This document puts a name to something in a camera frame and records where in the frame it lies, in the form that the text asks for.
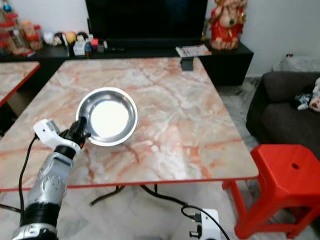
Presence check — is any round stainless steel bowl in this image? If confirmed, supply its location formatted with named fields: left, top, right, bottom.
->
left=75, top=86, right=139, bottom=147

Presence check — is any small white box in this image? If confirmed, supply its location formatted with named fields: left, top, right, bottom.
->
left=72, top=41, right=91, bottom=57

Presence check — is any yellow round figurine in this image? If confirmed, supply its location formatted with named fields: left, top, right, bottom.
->
left=64, top=31, right=77, bottom=46

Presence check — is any red lid plastic jar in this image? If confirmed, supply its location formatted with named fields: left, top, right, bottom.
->
left=21, top=21, right=44, bottom=51
left=2, top=15, right=24, bottom=55

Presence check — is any black flat screen television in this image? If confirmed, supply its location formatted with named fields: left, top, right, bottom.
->
left=85, top=0, right=209, bottom=46

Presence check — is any small black table clamp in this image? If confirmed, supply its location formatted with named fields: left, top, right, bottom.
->
left=179, top=56, right=195, bottom=72

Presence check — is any printed magazine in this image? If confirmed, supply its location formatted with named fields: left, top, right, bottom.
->
left=174, top=44, right=213, bottom=58

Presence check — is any blue round ornament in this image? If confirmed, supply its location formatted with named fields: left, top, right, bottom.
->
left=1, top=1, right=14, bottom=14

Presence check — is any black television console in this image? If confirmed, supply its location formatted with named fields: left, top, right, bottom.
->
left=0, top=40, right=255, bottom=87

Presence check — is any red and gold figurine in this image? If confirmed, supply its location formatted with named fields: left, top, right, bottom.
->
left=208, top=0, right=249, bottom=51

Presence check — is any dark grey sofa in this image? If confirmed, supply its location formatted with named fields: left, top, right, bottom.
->
left=246, top=70, right=320, bottom=161

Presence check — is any red plastic stool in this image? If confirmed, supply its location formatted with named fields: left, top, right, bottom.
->
left=223, top=143, right=320, bottom=240

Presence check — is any grey plastic covered bundle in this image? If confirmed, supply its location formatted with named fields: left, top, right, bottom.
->
left=272, top=54, right=320, bottom=73

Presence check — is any black and white plush toy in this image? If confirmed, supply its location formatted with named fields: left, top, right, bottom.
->
left=294, top=77, right=320, bottom=112

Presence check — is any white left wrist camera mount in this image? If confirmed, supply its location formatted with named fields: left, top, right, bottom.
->
left=33, top=119, right=81, bottom=151

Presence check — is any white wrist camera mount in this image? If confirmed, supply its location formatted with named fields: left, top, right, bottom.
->
left=33, top=119, right=81, bottom=151
left=199, top=209, right=222, bottom=240

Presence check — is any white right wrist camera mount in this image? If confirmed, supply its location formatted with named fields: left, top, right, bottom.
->
left=199, top=209, right=222, bottom=240

